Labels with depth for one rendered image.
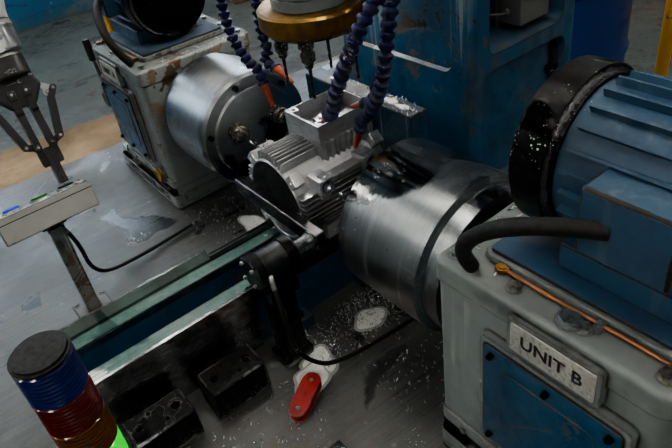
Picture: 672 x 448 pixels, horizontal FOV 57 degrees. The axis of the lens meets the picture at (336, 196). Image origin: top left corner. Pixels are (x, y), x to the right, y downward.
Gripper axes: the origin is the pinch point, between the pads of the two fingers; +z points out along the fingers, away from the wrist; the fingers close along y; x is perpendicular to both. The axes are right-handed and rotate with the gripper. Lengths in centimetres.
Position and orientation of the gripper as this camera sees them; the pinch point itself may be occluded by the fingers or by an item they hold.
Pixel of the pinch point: (55, 164)
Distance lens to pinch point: 126.0
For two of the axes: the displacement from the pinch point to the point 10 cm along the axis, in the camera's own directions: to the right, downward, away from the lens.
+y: 7.7, -4.4, 4.5
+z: 3.6, 9.0, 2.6
